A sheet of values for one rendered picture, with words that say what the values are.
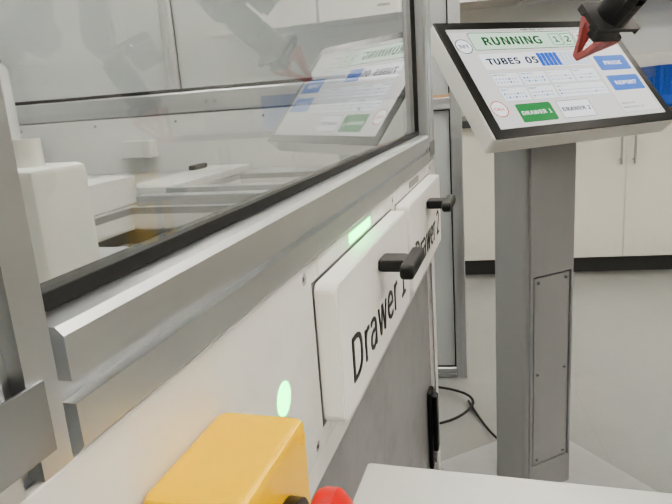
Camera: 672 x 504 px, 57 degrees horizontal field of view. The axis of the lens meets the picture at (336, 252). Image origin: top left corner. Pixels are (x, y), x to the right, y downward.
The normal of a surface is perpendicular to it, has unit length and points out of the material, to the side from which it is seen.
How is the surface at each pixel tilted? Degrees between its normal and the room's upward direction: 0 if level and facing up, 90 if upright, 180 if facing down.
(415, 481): 0
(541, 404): 90
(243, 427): 0
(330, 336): 90
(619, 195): 90
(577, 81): 50
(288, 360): 90
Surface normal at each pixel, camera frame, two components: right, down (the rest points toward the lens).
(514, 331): -0.90, 0.17
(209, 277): 0.96, 0.00
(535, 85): 0.29, -0.48
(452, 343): -0.14, 0.25
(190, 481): -0.07, -0.97
